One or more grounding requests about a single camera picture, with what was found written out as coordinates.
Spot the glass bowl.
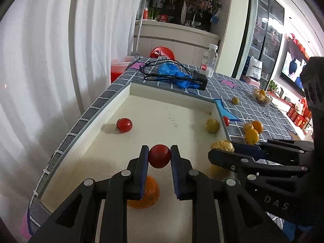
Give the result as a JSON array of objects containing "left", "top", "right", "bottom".
[{"left": 252, "top": 87, "right": 273, "bottom": 106}]

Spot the hanging laundry rack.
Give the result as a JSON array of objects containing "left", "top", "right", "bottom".
[{"left": 152, "top": 0, "right": 223, "bottom": 27}]

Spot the white television console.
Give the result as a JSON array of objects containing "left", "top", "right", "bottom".
[{"left": 273, "top": 91, "right": 295, "bottom": 107}]

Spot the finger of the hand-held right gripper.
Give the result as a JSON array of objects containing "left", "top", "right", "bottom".
[
  {"left": 208, "top": 148, "right": 309, "bottom": 190},
  {"left": 231, "top": 139, "right": 314, "bottom": 166}
]

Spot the white shopping bag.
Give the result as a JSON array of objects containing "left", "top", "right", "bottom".
[{"left": 245, "top": 56, "right": 264, "bottom": 80}]

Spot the clear plastic bottle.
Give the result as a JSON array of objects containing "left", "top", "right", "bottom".
[{"left": 200, "top": 44, "right": 218, "bottom": 78}]

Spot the black cable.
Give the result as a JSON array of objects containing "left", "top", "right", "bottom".
[{"left": 139, "top": 59, "right": 200, "bottom": 83}]

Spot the white mop pole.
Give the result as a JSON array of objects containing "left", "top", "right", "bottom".
[{"left": 132, "top": 0, "right": 151, "bottom": 56}]

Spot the orange mandarin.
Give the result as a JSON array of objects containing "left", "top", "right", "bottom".
[
  {"left": 252, "top": 120, "right": 264, "bottom": 134},
  {"left": 127, "top": 175, "right": 160, "bottom": 210}
]

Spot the checked star tablecloth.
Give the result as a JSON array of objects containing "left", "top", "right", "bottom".
[{"left": 25, "top": 56, "right": 314, "bottom": 243}]

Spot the glass door cabinet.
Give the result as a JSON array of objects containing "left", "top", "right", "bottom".
[{"left": 243, "top": 0, "right": 285, "bottom": 89}]

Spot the round orange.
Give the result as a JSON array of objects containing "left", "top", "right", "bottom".
[{"left": 245, "top": 129, "right": 260, "bottom": 145}]

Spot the white curtain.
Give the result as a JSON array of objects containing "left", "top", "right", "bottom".
[{"left": 0, "top": 0, "right": 138, "bottom": 223}]

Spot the stack of red gift boxes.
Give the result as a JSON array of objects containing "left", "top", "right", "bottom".
[{"left": 287, "top": 97, "right": 314, "bottom": 132}]

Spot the wall television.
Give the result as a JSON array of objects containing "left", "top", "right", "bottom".
[{"left": 280, "top": 51, "right": 308, "bottom": 92}]

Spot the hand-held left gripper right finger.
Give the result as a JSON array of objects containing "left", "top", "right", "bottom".
[{"left": 170, "top": 145, "right": 289, "bottom": 243}]

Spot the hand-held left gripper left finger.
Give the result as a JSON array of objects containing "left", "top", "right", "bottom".
[{"left": 28, "top": 145, "right": 150, "bottom": 243}]

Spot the red plastic basin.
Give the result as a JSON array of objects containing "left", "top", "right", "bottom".
[{"left": 111, "top": 56, "right": 133, "bottom": 84}]

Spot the black power adapter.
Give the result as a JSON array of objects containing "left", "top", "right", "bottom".
[{"left": 194, "top": 72, "right": 208, "bottom": 91}]

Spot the white counter cabinet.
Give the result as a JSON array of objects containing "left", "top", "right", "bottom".
[{"left": 133, "top": 19, "right": 221, "bottom": 67}]

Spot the red stool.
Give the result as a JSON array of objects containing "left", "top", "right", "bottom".
[{"left": 149, "top": 47, "right": 176, "bottom": 60}]

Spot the blue plastic bag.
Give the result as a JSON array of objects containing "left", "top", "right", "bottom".
[{"left": 154, "top": 63, "right": 200, "bottom": 90}]

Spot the row of red wall ornaments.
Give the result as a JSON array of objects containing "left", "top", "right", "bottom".
[{"left": 286, "top": 32, "right": 310, "bottom": 59}]

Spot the white tray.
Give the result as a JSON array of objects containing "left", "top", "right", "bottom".
[{"left": 38, "top": 81, "right": 232, "bottom": 213}]

